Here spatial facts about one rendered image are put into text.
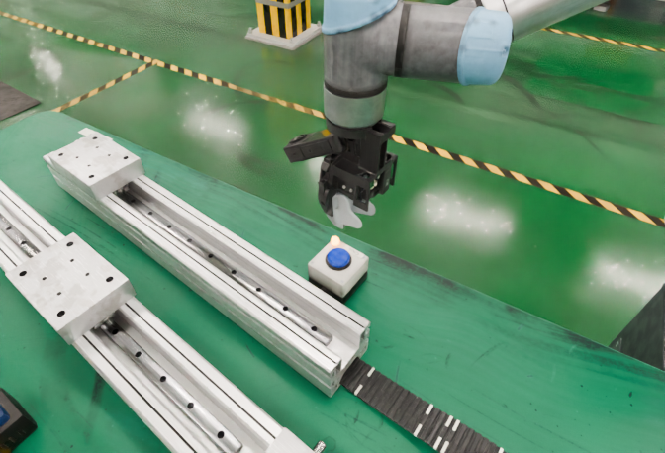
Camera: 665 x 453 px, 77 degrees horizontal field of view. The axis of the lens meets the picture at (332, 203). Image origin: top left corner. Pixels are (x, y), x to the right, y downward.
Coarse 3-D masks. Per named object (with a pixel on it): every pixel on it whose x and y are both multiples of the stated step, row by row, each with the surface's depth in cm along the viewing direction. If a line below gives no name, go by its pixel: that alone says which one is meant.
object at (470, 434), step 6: (468, 432) 57; (474, 432) 57; (468, 438) 56; (474, 438) 56; (480, 438) 56; (462, 444) 56; (468, 444) 56; (474, 444) 56; (462, 450) 55; (468, 450) 55; (474, 450) 55
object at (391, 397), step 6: (396, 384) 63; (390, 390) 63; (396, 390) 63; (402, 390) 63; (384, 396) 62; (390, 396) 62; (396, 396) 62; (384, 402) 62; (390, 402) 61; (396, 402) 62; (378, 408) 61; (384, 408) 61; (390, 408) 61; (384, 414) 60
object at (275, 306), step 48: (144, 192) 86; (144, 240) 79; (192, 240) 79; (240, 240) 75; (192, 288) 77; (240, 288) 68; (288, 288) 68; (288, 336) 61; (336, 336) 66; (336, 384) 63
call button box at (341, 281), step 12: (324, 252) 76; (348, 252) 76; (360, 252) 76; (312, 264) 74; (324, 264) 74; (348, 264) 74; (360, 264) 74; (312, 276) 76; (324, 276) 73; (336, 276) 72; (348, 276) 72; (360, 276) 76; (324, 288) 75; (336, 288) 72; (348, 288) 73; (336, 300) 75
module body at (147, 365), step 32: (0, 192) 84; (0, 224) 82; (32, 224) 78; (0, 256) 72; (32, 256) 76; (128, 320) 66; (160, 320) 64; (96, 352) 60; (128, 352) 63; (160, 352) 63; (192, 352) 60; (128, 384) 56; (160, 384) 59; (192, 384) 60; (224, 384) 56; (160, 416) 53; (192, 416) 56; (224, 416) 57; (256, 416) 53; (192, 448) 51; (224, 448) 53; (256, 448) 54
